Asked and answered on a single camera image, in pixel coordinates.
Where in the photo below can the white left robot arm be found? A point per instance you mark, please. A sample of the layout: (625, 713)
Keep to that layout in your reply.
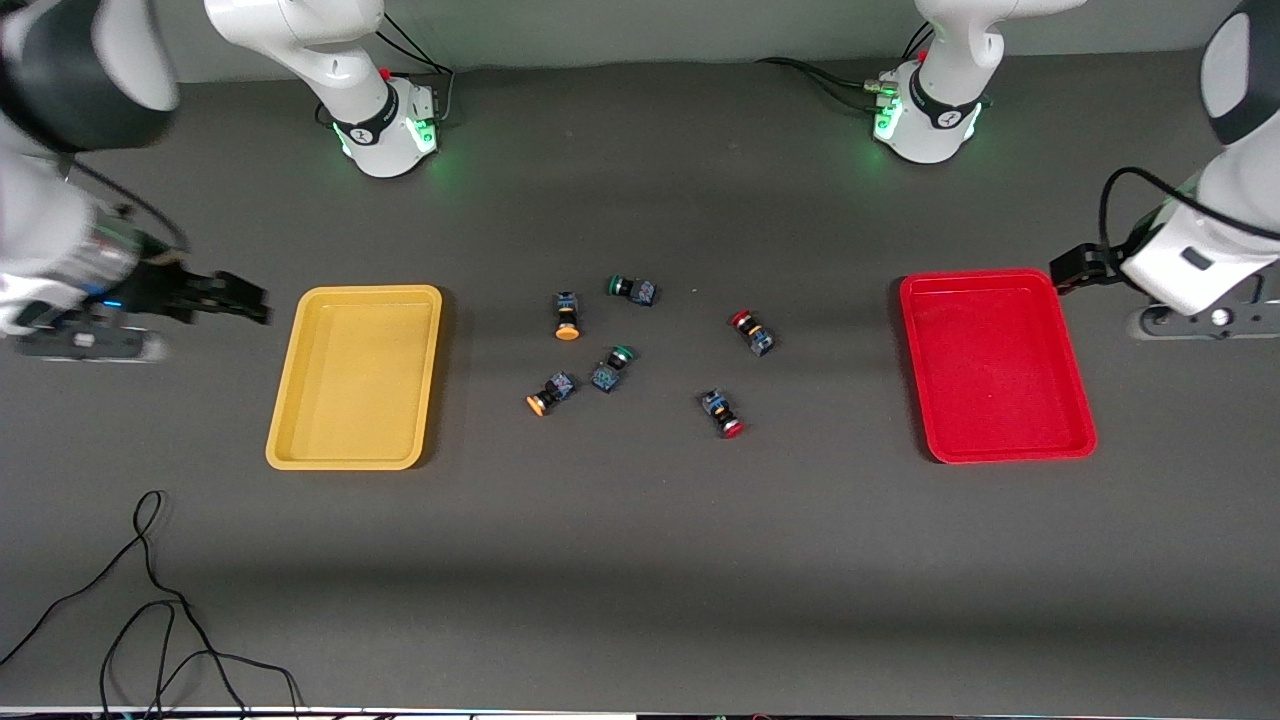
(940, 60)

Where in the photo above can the red plastic tray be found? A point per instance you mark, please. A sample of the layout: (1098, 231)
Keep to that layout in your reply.
(995, 370)

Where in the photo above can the red push button switch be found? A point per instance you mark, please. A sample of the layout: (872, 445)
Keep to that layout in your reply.
(752, 333)
(721, 412)

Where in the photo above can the yellow plastic tray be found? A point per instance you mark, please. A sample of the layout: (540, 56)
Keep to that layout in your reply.
(355, 380)

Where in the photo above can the yellow push button switch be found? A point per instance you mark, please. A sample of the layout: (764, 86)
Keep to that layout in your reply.
(567, 320)
(552, 392)

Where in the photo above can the green push button switch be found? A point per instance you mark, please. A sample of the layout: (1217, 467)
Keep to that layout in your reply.
(633, 290)
(608, 372)

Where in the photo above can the dark grey table mat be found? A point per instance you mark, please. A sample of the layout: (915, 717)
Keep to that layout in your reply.
(700, 550)

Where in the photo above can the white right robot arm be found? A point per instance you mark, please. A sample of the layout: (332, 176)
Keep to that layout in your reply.
(300, 40)

